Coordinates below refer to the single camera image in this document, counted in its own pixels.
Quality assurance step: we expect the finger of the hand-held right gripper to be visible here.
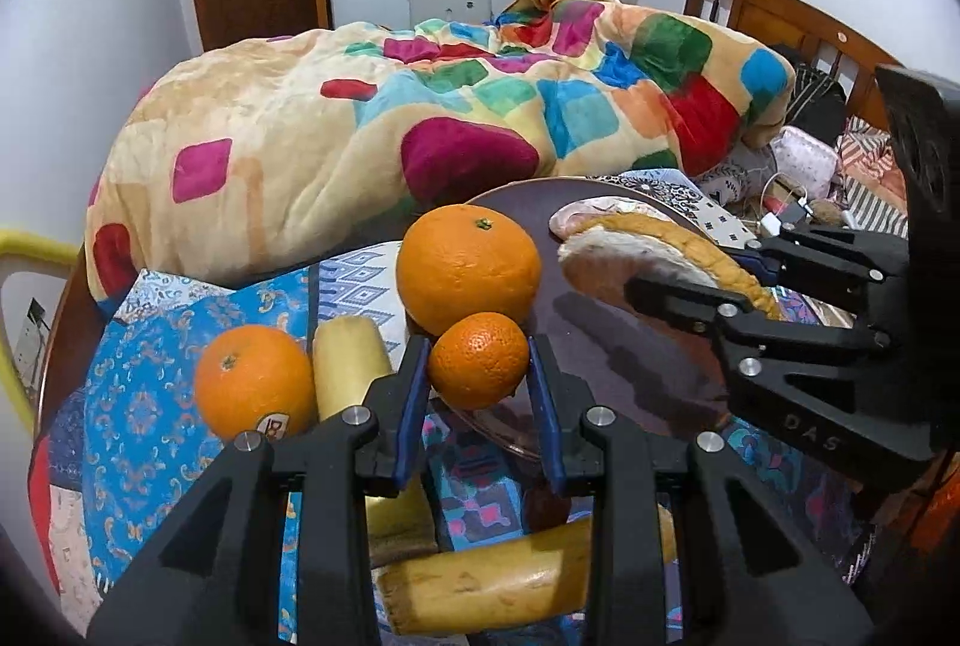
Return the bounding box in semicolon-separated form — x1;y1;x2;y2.
731;223;912;311
624;274;940;494

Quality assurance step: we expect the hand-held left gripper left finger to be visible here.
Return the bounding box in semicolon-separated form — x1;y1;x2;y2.
86;338;432;646

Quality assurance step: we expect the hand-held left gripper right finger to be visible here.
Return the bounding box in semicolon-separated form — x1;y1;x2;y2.
525;335;875;646

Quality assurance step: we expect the small orange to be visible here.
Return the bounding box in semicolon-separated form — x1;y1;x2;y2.
427;312;530;411

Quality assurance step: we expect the dark brown plate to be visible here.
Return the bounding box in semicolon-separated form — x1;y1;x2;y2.
405;177;782;464

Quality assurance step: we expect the bread slice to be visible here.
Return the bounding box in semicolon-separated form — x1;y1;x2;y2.
559;214;782;322

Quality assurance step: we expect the striped cloth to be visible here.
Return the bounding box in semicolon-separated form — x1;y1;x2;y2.
834;116;913;240

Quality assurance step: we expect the pale yellow banana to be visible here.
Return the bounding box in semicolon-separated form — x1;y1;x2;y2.
375;507;680;636
311;316;440;558

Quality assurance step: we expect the pink pillow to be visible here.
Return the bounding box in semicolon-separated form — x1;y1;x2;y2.
772;127;839;198

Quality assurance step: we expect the dark garment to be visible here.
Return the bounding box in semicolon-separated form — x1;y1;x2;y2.
786;62;848;146

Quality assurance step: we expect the large orange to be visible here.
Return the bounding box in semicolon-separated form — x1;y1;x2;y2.
396;205;542;338

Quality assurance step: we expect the orange with sticker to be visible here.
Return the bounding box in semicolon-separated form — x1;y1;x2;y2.
195;325;317;443

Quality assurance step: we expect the pink pomelo peel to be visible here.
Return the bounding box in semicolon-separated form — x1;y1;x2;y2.
549;198;676;239

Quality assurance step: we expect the wooden headboard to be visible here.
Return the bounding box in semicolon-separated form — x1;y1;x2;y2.
684;0;901;131

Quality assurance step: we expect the blue patterned bed sheet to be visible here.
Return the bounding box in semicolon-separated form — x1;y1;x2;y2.
30;239;421;636

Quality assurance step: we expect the colourful checked blanket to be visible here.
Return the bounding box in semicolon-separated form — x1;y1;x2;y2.
84;0;796;303

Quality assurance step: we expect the white charging cable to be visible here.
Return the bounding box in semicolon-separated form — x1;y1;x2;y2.
759;179;817;236

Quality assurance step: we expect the yellow rail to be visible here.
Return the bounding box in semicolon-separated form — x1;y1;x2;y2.
0;229;80;438

